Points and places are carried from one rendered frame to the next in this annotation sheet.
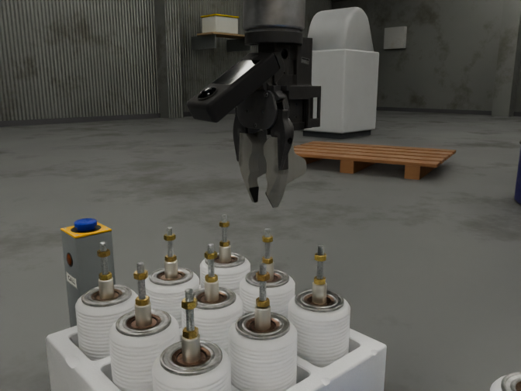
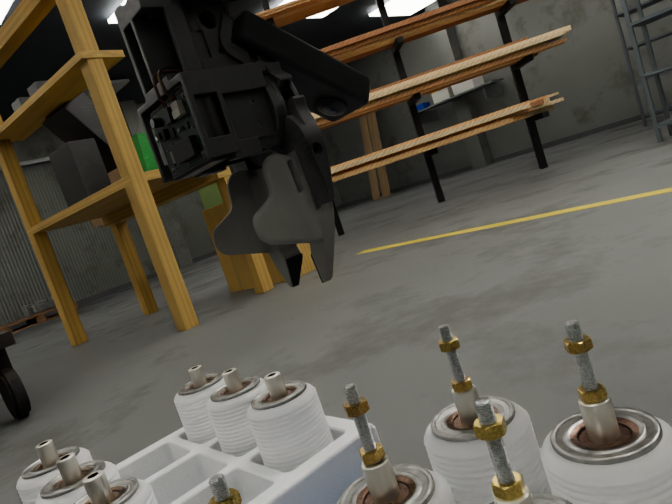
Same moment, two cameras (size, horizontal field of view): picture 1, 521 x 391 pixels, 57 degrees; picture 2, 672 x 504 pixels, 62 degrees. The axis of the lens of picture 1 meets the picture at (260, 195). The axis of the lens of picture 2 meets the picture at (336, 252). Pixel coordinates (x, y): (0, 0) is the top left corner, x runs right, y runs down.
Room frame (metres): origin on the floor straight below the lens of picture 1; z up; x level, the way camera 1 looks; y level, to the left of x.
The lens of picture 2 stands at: (1.01, 0.04, 0.48)
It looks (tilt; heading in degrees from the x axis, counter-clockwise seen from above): 6 degrees down; 182
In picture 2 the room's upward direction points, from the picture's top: 18 degrees counter-clockwise
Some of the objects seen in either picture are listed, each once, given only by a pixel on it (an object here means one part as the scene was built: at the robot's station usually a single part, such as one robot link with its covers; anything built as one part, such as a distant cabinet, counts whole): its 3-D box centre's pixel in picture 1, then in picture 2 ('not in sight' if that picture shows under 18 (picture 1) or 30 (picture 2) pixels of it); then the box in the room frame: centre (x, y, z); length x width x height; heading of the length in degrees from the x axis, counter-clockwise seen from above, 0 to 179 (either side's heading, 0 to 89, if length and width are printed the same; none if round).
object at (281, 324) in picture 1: (262, 325); (386, 495); (0.61, 0.00, 0.25); 0.08 x 0.08 x 0.01
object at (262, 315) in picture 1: (262, 316); (381, 480); (0.61, 0.00, 0.26); 0.02 x 0.02 x 0.03
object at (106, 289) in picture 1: (106, 288); not in sight; (0.70, 0.24, 0.26); 0.02 x 0.02 x 0.03
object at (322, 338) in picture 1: (317, 354); not in sight; (0.69, -0.09, 0.16); 0.10 x 0.10 x 0.18
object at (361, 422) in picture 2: (262, 289); (364, 431); (0.61, 0.00, 0.30); 0.01 x 0.01 x 0.08
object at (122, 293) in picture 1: (106, 295); not in sight; (0.70, 0.24, 0.25); 0.08 x 0.08 x 0.01
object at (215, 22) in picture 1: (219, 25); not in sight; (8.88, 0.71, 1.58); 0.53 x 0.45 x 0.29; 135
